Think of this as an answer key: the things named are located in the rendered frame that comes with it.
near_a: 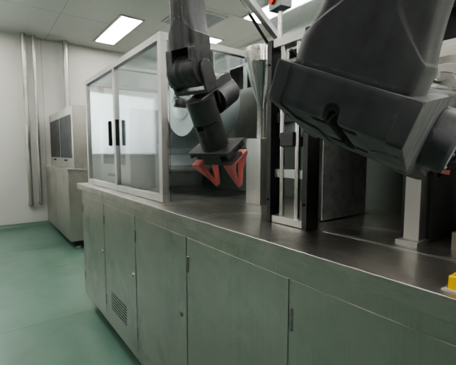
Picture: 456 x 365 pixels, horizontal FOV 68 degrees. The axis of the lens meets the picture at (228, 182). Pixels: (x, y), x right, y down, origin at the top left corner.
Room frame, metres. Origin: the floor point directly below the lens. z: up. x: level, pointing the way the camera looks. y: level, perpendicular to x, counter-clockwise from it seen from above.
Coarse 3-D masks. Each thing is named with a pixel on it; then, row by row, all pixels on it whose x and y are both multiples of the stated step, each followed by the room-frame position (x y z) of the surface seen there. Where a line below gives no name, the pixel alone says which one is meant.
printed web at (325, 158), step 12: (324, 144) 1.02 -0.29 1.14; (324, 156) 1.03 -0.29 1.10; (336, 156) 1.06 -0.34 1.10; (348, 156) 1.10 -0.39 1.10; (360, 156) 1.14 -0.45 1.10; (324, 168) 1.03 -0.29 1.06; (336, 168) 1.06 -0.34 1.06; (348, 168) 1.10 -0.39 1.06; (360, 168) 1.14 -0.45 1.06; (324, 180) 1.03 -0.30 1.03; (336, 180) 1.06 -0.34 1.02; (348, 180) 1.10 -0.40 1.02; (360, 180) 1.14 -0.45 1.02; (324, 192) 1.03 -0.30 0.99; (336, 192) 1.06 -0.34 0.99; (348, 192) 1.10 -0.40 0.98; (360, 192) 1.14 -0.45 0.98; (324, 204) 1.03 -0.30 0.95; (336, 204) 1.06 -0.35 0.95; (348, 204) 1.10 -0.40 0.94; (360, 204) 1.15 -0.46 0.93; (324, 216) 1.03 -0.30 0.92; (336, 216) 1.06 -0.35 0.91
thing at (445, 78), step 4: (440, 72) 0.75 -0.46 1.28; (444, 72) 0.74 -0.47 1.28; (448, 72) 0.74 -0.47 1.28; (436, 76) 0.75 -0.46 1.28; (440, 76) 0.75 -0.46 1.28; (444, 76) 0.74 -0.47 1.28; (448, 76) 0.74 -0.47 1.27; (452, 76) 0.73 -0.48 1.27; (440, 80) 0.75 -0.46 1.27; (444, 80) 0.74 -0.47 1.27; (448, 80) 0.74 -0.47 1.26; (452, 80) 0.73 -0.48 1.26; (440, 84) 0.75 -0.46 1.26; (444, 84) 0.74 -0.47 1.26; (448, 84) 0.73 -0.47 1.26; (452, 84) 0.73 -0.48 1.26
